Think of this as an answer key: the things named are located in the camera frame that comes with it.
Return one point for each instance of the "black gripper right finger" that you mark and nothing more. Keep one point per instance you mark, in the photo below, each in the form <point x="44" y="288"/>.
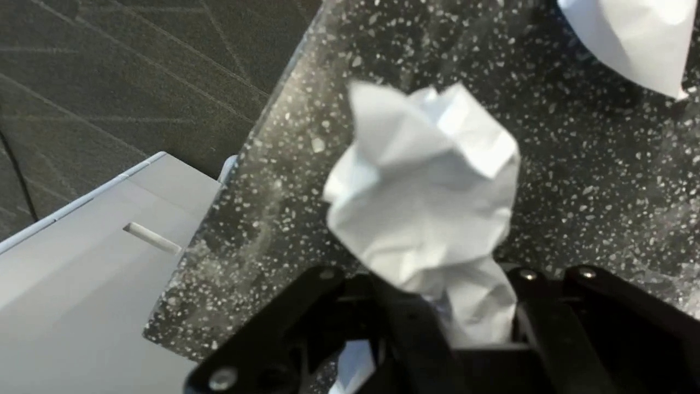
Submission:
<point x="598" y="334"/>

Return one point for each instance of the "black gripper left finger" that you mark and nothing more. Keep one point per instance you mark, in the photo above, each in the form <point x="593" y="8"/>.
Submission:
<point x="281" y="348"/>

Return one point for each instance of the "white tissue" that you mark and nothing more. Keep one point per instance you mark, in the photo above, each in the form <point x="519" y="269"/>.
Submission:
<point x="641" y="39"/>
<point x="422" y="198"/>

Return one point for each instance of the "grey office printer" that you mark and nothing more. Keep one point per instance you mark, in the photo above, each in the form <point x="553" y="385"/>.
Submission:
<point x="78" y="288"/>

